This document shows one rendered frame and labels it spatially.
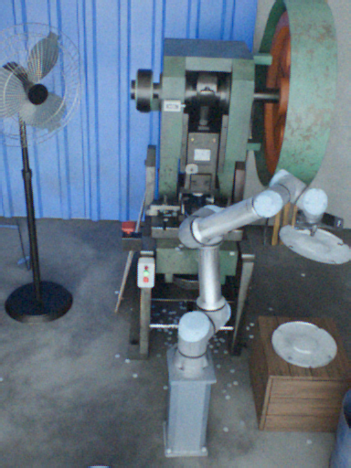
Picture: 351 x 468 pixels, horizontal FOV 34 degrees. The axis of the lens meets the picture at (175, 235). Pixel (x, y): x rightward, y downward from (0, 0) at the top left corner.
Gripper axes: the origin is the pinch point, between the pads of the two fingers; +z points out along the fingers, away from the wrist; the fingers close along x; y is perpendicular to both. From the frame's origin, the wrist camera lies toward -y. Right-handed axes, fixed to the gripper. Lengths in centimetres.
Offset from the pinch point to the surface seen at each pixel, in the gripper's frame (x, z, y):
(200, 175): -29, 38, 53
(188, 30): -139, 91, 88
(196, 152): -37, 32, 56
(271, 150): -51, 51, 23
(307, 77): -56, -12, 12
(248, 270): 8, 58, 24
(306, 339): 34, 61, -8
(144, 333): 45, 78, 71
